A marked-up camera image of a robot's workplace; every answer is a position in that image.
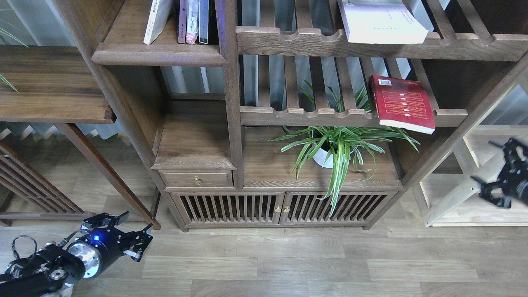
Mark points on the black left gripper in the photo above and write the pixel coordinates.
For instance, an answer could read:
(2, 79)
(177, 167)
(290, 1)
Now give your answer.
(106, 244)

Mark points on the dark wooden side table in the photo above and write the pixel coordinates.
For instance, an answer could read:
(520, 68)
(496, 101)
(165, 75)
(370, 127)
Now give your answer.
(50, 84)

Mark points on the white plant pot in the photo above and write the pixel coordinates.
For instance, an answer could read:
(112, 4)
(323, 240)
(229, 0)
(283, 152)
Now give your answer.
(337, 151)

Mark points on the green spider plant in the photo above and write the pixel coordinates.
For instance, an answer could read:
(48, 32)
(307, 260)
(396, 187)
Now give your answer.
(364, 139)

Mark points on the yellow green cover book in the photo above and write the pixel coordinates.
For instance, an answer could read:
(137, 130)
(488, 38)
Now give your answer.
(158, 16)

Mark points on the left slatted cabinet door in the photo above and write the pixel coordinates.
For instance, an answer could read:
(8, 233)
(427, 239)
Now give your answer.
(229, 209)

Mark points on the red hardcover book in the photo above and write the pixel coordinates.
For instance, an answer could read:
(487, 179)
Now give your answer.
(402, 103)

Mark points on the dark wooden bookshelf cabinet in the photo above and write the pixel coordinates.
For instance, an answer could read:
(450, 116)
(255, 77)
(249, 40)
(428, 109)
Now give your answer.
(288, 62)

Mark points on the white pink upright book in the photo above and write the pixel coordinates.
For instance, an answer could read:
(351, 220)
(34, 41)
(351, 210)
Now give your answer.
(192, 26)

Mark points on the brown spine upright book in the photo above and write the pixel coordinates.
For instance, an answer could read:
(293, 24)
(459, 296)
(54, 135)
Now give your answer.
(182, 22)

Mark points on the white metal leg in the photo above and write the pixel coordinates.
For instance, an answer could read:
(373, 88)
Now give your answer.
(65, 290)

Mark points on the white paperback book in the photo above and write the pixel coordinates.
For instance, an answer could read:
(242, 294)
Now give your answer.
(380, 22)

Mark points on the slatted cabinet door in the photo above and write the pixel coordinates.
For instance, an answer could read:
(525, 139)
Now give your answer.
(229, 209)
(310, 209)

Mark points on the right slatted cabinet door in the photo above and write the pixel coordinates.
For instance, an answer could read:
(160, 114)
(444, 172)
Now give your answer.
(310, 209)

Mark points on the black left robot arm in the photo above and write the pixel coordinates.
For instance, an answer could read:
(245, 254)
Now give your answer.
(53, 270)

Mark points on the light wooden shelf unit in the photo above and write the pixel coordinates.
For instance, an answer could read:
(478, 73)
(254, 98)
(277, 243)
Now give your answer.
(451, 199)

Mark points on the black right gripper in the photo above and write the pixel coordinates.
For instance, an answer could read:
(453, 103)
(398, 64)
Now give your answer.
(512, 179)

